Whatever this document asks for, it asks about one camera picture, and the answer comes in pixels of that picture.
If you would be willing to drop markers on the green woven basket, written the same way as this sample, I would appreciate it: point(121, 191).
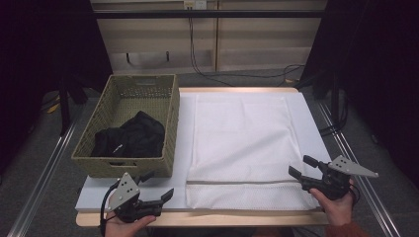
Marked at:
point(138, 98)

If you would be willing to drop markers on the person's right hand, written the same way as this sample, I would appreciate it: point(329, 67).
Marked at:
point(337, 210)

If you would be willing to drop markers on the white foam board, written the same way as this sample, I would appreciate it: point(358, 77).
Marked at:
point(99, 194)

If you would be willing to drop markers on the white mesh laundry bag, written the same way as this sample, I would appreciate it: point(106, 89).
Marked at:
point(243, 138)

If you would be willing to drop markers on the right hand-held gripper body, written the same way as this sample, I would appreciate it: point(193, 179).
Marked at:
point(332, 184)

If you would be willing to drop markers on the white wall socket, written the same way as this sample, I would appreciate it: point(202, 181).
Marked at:
point(195, 4)

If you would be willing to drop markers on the black horizontal metal bar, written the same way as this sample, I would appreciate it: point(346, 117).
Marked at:
point(230, 14)

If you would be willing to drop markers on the metal floor rail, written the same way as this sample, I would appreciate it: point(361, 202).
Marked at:
point(42, 177)
point(378, 210)

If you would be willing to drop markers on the black garment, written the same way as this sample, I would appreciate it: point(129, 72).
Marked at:
point(141, 131)

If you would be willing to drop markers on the yellow floor tape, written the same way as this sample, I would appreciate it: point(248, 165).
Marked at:
point(54, 107)

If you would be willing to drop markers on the dark curtain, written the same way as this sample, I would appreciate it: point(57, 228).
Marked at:
point(378, 65)
point(39, 49)

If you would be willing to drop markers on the person's left hand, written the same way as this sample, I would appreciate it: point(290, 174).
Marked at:
point(123, 228)

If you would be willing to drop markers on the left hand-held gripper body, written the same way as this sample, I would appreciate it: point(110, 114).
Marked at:
point(126, 192)

